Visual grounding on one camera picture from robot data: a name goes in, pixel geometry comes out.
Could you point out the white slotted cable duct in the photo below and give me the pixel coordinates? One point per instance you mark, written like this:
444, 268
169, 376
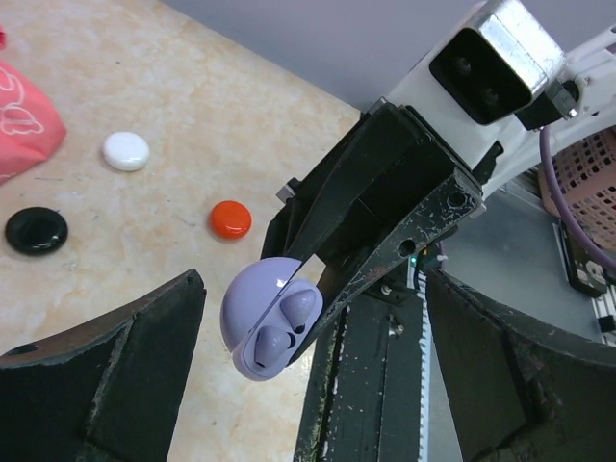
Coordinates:
430, 375

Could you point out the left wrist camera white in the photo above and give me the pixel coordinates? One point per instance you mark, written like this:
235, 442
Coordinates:
494, 63

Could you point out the purple earbud charging case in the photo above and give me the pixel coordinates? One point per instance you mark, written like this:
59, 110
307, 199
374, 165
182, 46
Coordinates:
251, 302

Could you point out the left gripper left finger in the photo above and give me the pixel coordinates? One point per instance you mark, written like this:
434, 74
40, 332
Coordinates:
108, 389

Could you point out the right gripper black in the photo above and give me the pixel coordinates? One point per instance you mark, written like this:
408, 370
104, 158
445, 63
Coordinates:
390, 187

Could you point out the white earbud charging case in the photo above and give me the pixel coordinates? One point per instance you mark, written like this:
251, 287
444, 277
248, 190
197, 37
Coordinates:
125, 151

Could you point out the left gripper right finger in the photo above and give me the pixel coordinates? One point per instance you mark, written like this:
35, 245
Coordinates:
520, 389

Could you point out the black earbud charging case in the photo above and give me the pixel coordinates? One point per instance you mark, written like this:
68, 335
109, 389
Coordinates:
36, 231

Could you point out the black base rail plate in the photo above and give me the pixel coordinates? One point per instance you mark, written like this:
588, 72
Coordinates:
367, 397

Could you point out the crumpled pink printed cloth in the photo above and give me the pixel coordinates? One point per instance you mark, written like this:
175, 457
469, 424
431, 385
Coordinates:
32, 131

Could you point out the orange earbud charging case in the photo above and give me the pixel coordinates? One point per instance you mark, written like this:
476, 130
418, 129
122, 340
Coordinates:
230, 220

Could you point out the pink plastic basket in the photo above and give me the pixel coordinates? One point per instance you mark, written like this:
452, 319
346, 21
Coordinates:
585, 173

